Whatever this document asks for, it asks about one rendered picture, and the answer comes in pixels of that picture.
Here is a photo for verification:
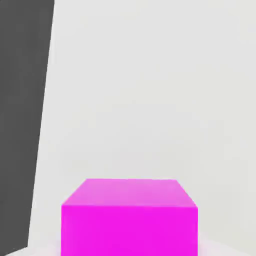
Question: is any small magenta cube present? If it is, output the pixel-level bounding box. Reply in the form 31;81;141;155
60;178;199;256

